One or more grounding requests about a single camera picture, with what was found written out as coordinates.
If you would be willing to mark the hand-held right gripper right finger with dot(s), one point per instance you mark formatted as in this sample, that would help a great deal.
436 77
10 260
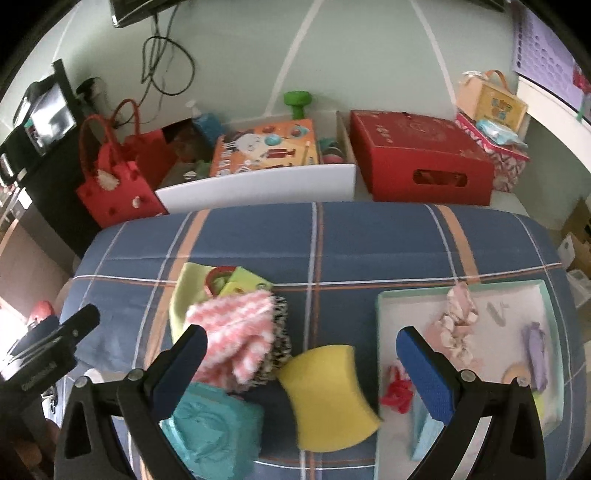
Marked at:
425 374

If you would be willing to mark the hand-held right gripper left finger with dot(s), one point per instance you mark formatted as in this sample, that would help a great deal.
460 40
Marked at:
180 374

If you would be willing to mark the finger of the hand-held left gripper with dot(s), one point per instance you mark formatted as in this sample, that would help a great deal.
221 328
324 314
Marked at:
76 323
42 325

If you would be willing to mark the pink floral scrunchie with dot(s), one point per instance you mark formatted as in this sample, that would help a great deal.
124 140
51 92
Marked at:
455 323

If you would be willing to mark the blue face mask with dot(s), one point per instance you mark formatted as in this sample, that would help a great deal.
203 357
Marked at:
425 438

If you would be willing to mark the pink white striped towel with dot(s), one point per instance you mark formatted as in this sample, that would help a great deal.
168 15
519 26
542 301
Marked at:
231 323

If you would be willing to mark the yellow-green cloth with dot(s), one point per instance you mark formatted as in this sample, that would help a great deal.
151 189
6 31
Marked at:
184 295

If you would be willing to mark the beige makeup sponge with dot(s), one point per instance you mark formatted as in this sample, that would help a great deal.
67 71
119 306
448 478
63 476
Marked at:
515 369

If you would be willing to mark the red tape roll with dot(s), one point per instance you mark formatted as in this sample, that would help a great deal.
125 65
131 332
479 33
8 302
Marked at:
212 277

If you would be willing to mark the yellow sponge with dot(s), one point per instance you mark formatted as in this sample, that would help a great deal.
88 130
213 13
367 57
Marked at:
323 397

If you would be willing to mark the black white spotted scrunchie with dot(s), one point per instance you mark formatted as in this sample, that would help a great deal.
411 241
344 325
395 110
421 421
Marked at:
281 341

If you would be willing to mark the white shallow tray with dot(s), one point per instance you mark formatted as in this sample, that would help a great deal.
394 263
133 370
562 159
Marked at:
508 300

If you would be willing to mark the purple wet wipes packet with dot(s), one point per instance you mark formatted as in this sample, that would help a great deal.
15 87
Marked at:
535 355

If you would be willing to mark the green tissue packet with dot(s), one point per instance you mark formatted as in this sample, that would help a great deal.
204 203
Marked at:
539 406
244 281

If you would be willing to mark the red plastic stool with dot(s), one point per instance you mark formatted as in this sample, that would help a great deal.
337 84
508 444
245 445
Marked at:
41 309

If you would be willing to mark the brown side table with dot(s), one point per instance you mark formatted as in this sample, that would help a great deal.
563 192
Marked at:
27 267

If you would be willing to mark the black cabinet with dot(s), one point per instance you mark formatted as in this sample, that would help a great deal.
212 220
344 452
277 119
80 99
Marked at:
60 207

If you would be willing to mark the red felt handbag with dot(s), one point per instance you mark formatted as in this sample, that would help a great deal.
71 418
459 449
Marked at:
115 194

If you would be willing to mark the blue plaid tablecloth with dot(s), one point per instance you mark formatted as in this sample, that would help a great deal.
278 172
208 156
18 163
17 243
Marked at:
346 240

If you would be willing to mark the red paper bag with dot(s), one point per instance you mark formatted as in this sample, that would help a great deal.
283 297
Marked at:
152 157

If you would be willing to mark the white storage box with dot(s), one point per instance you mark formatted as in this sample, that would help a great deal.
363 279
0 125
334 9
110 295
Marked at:
258 189

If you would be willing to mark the black countertop appliance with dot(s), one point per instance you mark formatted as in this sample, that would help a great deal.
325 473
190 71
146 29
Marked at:
46 115

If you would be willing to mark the cardboard box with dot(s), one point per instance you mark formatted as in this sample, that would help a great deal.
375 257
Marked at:
577 226

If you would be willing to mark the red white patterned box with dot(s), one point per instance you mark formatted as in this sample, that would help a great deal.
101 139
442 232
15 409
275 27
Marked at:
508 170

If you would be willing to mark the red gift box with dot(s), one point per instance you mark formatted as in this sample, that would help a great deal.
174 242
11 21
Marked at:
406 147

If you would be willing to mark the plastic bottle blue label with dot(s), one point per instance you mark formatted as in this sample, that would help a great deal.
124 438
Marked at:
205 124

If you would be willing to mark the pastel toy rings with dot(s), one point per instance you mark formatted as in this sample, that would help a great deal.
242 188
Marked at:
330 152

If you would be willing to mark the orange toy board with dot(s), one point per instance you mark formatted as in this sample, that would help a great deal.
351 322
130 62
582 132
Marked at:
263 147

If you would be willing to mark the light blue packet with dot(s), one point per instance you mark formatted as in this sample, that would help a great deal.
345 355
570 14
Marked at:
501 131

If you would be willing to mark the wooden carry case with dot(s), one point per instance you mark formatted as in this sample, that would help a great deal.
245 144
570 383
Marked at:
498 108

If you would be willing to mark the green dumbbell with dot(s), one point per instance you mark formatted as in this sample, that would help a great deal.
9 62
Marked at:
298 104

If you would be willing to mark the white shelf ledge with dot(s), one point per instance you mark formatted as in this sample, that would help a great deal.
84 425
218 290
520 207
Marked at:
545 97

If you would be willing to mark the black television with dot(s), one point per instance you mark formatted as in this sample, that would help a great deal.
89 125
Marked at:
138 11

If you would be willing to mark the wall socket with plugs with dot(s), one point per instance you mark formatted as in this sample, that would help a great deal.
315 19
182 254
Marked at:
90 87

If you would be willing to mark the purple wall calendar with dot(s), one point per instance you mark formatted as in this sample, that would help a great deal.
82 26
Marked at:
540 46

